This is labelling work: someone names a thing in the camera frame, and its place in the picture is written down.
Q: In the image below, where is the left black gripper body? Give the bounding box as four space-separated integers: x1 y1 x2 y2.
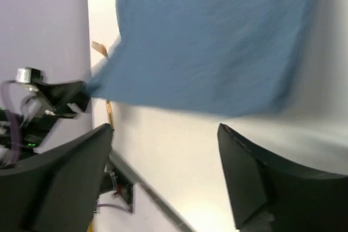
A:
0 98 79 167

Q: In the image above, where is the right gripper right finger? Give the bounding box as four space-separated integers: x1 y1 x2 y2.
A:
217 124 347 232

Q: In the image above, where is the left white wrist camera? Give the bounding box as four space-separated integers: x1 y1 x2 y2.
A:
15 67 45 92

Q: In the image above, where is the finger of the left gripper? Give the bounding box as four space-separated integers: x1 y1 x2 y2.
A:
36 80 90 114

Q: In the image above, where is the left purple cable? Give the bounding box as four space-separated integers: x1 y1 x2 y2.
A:
0 79 24 162

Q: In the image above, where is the gold fork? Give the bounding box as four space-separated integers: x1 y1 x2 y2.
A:
91 41 108 58

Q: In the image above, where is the blue cloth napkin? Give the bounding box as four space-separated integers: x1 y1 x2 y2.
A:
86 0 315 117

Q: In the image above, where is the gold knife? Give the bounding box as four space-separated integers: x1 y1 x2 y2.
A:
105 101 114 129

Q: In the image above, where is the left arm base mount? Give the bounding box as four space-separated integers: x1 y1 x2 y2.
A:
95 159 135 214

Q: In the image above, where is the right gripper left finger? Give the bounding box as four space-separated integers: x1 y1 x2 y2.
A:
1 124 113 232

